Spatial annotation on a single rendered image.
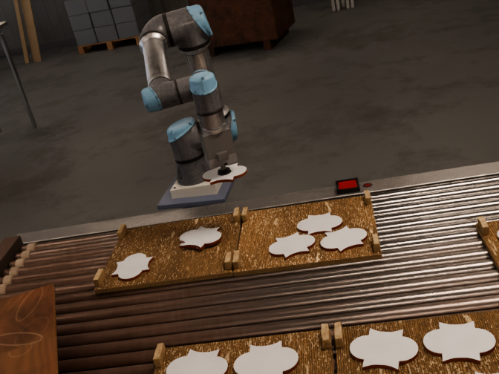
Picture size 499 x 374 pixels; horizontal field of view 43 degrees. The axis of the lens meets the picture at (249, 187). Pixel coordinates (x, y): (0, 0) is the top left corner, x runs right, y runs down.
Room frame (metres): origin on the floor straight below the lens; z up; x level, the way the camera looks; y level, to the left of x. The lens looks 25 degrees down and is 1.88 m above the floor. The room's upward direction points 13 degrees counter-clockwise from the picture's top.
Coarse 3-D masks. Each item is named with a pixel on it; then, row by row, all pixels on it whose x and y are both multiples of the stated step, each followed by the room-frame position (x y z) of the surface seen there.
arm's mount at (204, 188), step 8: (176, 184) 2.25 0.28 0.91; (200, 184) 2.19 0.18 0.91; (208, 184) 2.17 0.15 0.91; (216, 184) 2.18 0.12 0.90; (176, 192) 2.20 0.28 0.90; (184, 192) 2.19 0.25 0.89; (192, 192) 2.18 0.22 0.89; (200, 192) 2.18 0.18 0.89; (208, 192) 2.17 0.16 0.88; (216, 192) 2.16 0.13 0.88
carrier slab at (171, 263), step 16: (160, 224) 1.88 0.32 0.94; (176, 224) 1.86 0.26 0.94; (192, 224) 1.83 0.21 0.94; (208, 224) 1.81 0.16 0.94; (224, 224) 1.78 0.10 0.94; (240, 224) 1.77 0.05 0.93; (128, 240) 1.82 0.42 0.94; (144, 240) 1.80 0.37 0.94; (160, 240) 1.77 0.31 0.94; (176, 240) 1.75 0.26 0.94; (224, 240) 1.68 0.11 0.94; (112, 256) 1.74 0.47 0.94; (160, 256) 1.67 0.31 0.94; (176, 256) 1.65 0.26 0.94; (192, 256) 1.63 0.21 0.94; (208, 256) 1.61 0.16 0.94; (224, 256) 1.59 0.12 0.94; (112, 272) 1.64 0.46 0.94; (144, 272) 1.60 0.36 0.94; (160, 272) 1.58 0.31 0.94; (176, 272) 1.56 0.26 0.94; (192, 272) 1.54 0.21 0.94; (208, 272) 1.52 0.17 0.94; (224, 272) 1.50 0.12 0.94; (96, 288) 1.57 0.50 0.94; (112, 288) 1.56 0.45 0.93; (128, 288) 1.55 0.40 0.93
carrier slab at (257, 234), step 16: (288, 208) 1.80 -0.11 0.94; (304, 208) 1.77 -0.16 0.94; (320, 208) 1.75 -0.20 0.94; (336, 208) 1.73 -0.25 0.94; (352, 208) 1.71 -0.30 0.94; (368, 208) 1.68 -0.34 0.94; (256, 224) 1.74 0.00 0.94; (272, 224) 1.72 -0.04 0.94; (288, 224) 1.69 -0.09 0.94; (352, 224) 1.61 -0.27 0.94; (368, 224) 1.59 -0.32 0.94; (240, 240) 1.66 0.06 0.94; (256, 240) 1.64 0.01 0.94; (272, 240) 1.62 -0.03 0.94; (320, 240) 1.56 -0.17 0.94; (368, 240) 1.50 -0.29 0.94; (256, 256) 1.55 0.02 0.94; (272, 256) 1.53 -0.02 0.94; (304, 256) 1.49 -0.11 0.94; (320, 256) 1.48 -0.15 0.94; (336, 256) 1.46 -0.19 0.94; (352, 256) 1.44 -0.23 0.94; (368, 256) 1.43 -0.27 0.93; (240, 272) 1.49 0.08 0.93; (256, 272) 1.48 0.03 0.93
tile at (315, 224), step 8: (312, 216) 1.69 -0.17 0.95; (320, 216) 1.68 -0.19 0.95; (328, 216) 1.67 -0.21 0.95; (336, 216) 1.66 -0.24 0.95; (304, 224) 1.65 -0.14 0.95; (312, 224) 1.64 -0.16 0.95; (320, 224) 1.63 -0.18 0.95; (328, 224) 1.62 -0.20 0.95; (336, 224) 1.61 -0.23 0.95; (304, 232) 1.62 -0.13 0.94; (312, 232) 1.60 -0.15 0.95; (320, 232) 1.60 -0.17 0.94
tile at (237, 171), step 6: (216, 168) 1.78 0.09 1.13; (234, 168) 1.75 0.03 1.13; (240, 168) 1.74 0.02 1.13; (246, 168) 1.73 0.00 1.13; (204, 174) 1.76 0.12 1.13; (210, 174) 1.75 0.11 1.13; (216, 174) 1.74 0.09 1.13; (228, 174) 1.72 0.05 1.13; (234, 174) 1.71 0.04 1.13; (240, 174) 1.70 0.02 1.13; (204, 180) 1.73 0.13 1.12; (210, 180) 1.71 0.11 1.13; (216, 180) 1.69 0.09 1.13; (222, 180) 1.69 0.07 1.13; (228, 180) 1.69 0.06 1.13
